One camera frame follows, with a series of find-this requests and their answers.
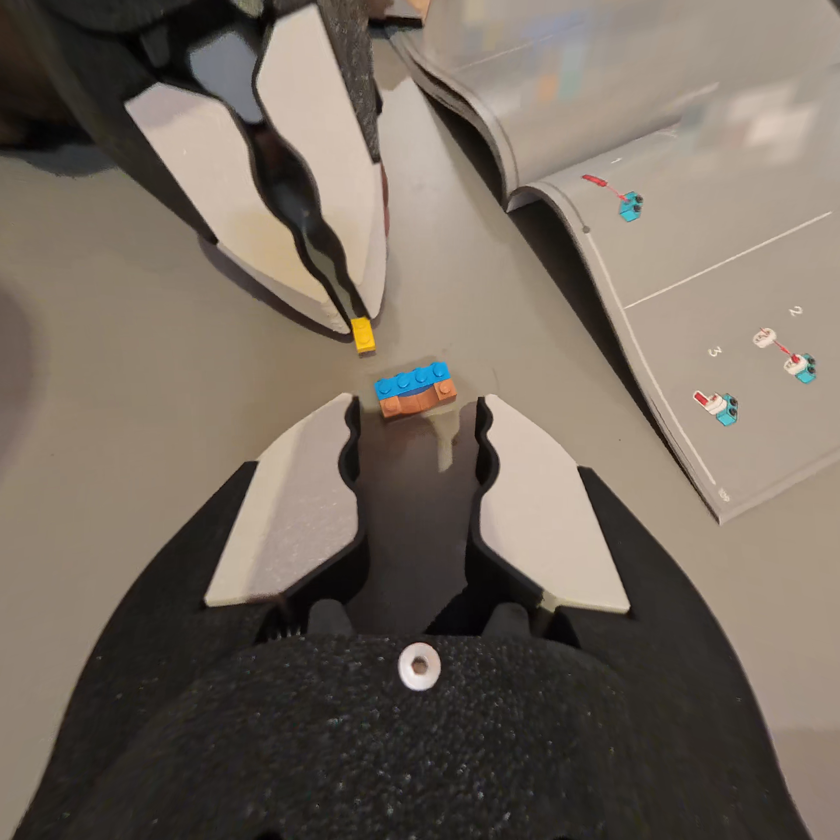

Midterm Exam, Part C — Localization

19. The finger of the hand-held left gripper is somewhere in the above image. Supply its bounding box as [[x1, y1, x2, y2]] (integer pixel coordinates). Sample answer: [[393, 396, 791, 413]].
[[125, 84, 355, 340], [255, 5, 389, 324]]

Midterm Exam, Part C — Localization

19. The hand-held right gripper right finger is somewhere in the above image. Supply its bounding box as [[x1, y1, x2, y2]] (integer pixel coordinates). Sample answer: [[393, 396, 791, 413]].
[[462, 395, 632, 618]]

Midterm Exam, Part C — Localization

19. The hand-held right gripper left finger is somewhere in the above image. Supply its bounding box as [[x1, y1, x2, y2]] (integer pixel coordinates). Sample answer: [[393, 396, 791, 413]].
[[203, 392, 368, 608]]

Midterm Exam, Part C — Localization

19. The blue toy plate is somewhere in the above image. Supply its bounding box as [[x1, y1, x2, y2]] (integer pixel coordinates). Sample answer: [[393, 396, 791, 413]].
[[374, 361, 455, 401]]

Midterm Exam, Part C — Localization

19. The grey desk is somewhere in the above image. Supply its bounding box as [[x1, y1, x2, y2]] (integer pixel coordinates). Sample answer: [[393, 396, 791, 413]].
[[0, 0, 840, 840]]

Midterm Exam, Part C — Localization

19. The grey instruction booklet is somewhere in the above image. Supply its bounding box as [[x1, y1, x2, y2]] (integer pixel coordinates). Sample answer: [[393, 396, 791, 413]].
[[390, 0, 840, 526]]

